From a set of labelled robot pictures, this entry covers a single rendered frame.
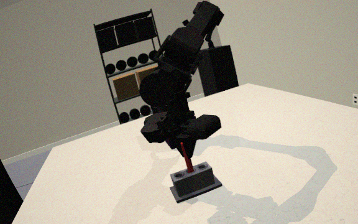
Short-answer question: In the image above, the red peg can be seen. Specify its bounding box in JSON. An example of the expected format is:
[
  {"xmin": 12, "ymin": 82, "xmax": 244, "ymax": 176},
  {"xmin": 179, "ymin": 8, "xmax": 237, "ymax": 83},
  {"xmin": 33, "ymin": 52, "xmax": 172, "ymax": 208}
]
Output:
[{"xmin": 181, "ymin": 142, "xmax": 194, "ymax": 173}]

